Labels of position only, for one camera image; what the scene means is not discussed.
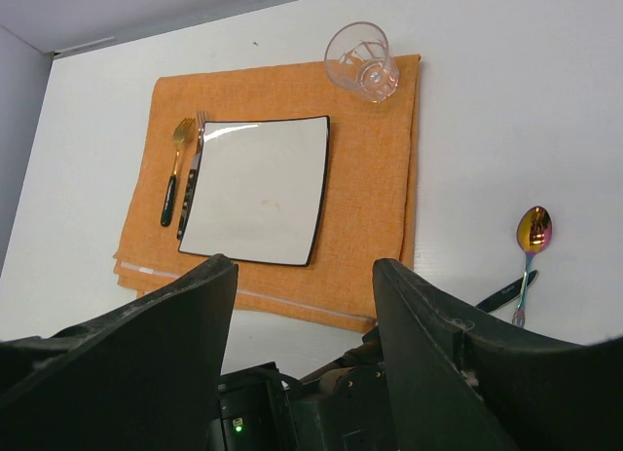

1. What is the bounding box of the gold fork green handle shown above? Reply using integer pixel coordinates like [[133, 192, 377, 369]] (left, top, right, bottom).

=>
[[160, 118, 195, 227]]

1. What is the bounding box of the white square plate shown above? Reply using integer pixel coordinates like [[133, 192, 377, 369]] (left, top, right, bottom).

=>
[[178, 116, 330, 267]]

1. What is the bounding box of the copper bowl spoon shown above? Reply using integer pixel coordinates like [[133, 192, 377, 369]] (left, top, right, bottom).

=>
[[512, 206, 553, 328]]

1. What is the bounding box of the silver fork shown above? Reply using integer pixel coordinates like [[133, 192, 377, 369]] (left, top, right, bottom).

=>
[[176, 110, 208, 241]]

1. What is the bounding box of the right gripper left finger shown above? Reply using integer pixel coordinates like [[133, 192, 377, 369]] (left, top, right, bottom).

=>
[[1, 255, 238, 450]]

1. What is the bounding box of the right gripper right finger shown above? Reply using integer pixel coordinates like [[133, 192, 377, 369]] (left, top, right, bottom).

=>
[[373, 258, 622, 450]]

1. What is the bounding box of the clear drinking glass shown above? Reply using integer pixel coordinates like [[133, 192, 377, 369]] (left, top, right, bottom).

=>
[[324, 21, 400, 103]]

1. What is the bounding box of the silver table knife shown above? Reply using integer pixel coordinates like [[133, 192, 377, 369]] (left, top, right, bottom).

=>
[[476, 278, 523, 313]]

